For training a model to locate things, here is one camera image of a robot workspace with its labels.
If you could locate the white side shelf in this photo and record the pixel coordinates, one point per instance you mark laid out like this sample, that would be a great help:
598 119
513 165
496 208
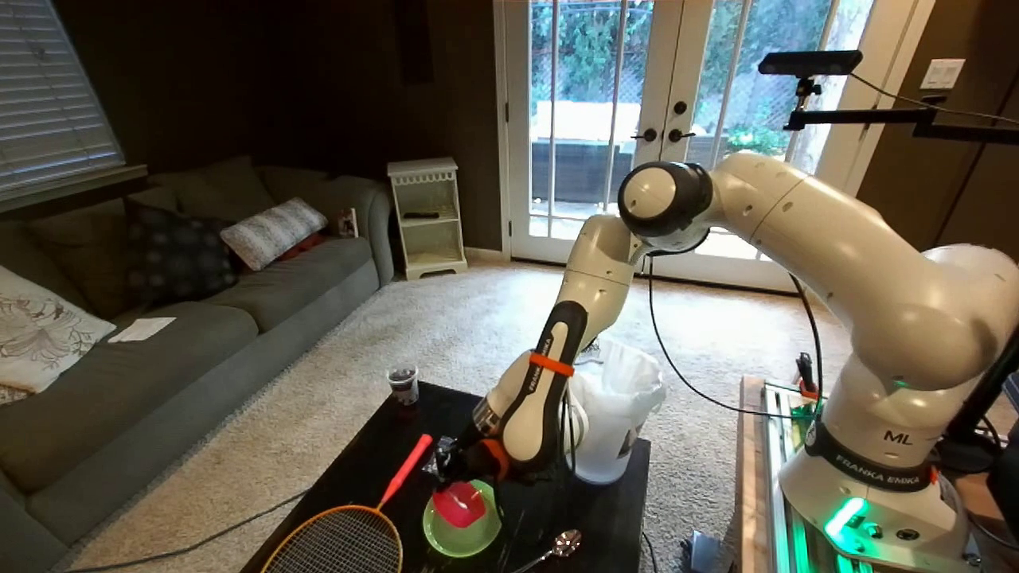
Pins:
425 170

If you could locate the dark dotted pillow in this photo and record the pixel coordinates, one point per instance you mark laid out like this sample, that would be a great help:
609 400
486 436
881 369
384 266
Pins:
176 260

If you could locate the white paper sheet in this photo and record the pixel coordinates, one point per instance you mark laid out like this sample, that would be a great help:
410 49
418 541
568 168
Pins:
140 329

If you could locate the black stereo camera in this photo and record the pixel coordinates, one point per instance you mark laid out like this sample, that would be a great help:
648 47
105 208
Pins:
813 61

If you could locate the pink white striped pillow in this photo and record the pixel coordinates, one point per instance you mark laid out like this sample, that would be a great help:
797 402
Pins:
272 230

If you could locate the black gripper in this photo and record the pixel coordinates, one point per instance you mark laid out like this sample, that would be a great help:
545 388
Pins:
472 447

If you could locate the white french doors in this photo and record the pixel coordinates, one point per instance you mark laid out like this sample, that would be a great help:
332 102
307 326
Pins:
662 65

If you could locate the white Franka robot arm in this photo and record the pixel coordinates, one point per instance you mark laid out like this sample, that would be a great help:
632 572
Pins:
903 287

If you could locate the metal spoon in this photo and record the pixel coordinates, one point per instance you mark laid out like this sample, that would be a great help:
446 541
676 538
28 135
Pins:
565 541

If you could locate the wooden robot mount table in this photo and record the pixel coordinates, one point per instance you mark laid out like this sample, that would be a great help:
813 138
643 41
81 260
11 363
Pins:
753 479

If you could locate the white light switch plate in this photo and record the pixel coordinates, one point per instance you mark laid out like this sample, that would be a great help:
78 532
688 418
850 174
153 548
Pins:
945 72

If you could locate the white printed pillow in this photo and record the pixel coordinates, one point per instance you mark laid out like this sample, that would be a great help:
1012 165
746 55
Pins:
42 329

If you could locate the white bin with bag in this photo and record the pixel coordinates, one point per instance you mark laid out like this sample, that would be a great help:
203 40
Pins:
623 416

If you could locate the gray fabric sofa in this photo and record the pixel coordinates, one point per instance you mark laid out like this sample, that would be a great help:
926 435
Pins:
159 392

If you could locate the black coffee table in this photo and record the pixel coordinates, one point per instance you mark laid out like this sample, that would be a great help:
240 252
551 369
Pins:
339 455

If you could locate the green bowl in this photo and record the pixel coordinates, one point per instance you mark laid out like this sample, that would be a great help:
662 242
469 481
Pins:
467 541

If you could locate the window blinds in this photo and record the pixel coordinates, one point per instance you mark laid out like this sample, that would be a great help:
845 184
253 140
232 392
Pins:
48 97

